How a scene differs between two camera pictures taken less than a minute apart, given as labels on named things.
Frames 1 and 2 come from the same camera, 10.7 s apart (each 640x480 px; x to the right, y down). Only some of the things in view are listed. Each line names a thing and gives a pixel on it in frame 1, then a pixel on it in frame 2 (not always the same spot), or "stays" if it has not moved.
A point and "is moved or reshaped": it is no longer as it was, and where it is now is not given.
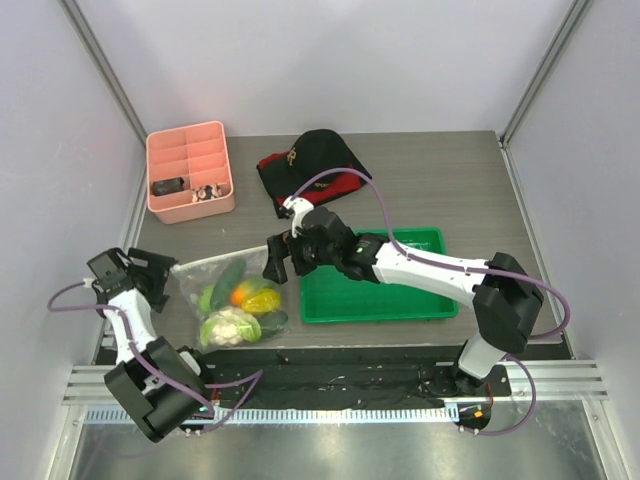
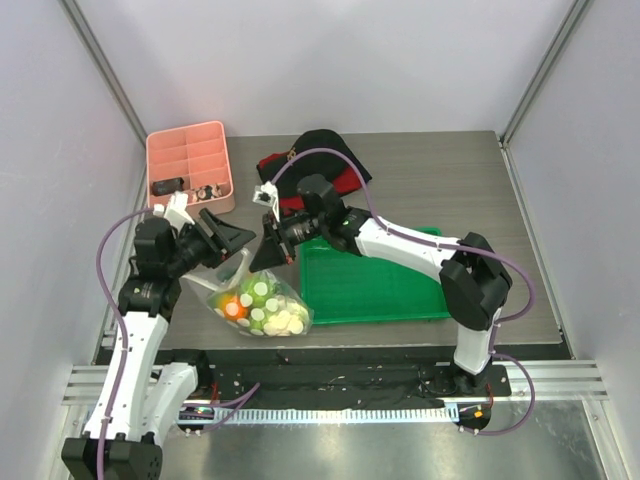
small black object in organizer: [167, 185] stays
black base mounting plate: [350, 378] stays
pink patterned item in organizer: [206, 192] stays
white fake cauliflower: [228, 327] -> [291, 321]
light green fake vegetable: [205, 298] -> [258, 296]
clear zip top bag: [230, 299] is moved or reshaped
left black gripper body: [143, 274] -> [193, 249]
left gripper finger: [159, 264] -> [225, 237]
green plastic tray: [332, 296] stays
